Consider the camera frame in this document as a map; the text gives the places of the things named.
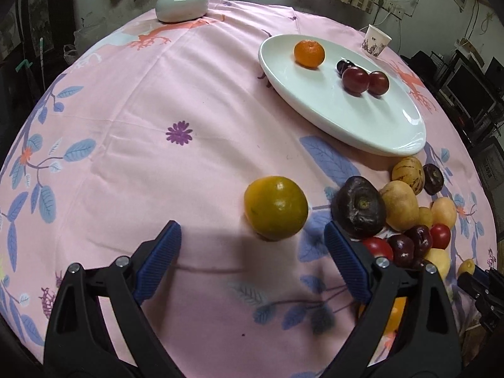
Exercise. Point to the pink floral tablecloth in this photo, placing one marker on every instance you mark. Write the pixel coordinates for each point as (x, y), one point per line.
(157, 126)

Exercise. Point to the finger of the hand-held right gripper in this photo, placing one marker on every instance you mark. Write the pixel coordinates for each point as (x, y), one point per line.
(474, 283)
(492, 315)

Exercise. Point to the yellow green orange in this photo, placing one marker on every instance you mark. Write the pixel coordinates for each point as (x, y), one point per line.
(275, 208)

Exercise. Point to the small blackish plum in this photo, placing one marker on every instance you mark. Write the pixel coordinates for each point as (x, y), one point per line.
(341, 64)

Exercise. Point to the computer monitor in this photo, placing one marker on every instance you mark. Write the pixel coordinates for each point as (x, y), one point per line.
(468, 86)

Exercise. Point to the oval yellow passion fruit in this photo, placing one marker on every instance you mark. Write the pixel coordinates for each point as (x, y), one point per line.
(445, 212)

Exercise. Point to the orange mandarin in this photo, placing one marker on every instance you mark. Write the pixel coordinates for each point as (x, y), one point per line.
(309, 53)

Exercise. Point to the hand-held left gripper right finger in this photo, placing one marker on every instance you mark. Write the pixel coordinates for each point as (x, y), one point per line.
(348, 264)

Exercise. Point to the small yellow green tomato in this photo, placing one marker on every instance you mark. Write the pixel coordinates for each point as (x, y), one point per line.
(466, 265)

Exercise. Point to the large yellow passion fruit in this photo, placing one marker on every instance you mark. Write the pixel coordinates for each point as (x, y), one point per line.
(399, 204)

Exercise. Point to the small dark water chestnut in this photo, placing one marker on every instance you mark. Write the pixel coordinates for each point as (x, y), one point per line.
(433, 179)

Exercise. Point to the white lidded ceramic jar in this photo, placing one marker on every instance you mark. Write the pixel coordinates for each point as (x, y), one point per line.
(181, 6)

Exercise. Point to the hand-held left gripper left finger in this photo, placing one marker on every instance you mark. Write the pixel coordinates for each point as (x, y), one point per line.
(161, 262)

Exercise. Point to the red cherry tomato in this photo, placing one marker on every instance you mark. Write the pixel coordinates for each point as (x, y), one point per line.
(441, 236)
(377, 247)

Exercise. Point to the dark red plum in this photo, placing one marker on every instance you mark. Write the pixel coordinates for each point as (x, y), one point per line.
(355, 81)
(420, 239)
(379, 83)
(401, 250)

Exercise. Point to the small olive yellow plum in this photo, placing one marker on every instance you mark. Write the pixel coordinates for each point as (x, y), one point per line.
(425, 217)

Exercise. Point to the white oval plate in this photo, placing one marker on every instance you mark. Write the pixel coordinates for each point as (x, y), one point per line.
(334, 114)

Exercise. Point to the striped pepino melon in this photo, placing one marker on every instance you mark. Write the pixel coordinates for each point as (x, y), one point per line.
(409, 173)

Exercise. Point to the white wall socket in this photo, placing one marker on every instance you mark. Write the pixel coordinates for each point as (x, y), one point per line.
(393, 9)

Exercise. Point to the large dark water chestnut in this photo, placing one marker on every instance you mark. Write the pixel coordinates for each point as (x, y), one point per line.
(359, 204)

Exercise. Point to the printed paper cup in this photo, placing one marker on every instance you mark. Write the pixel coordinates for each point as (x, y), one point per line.
(375, 41)

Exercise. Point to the small orange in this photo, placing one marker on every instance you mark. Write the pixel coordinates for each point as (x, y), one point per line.
(395, 315)

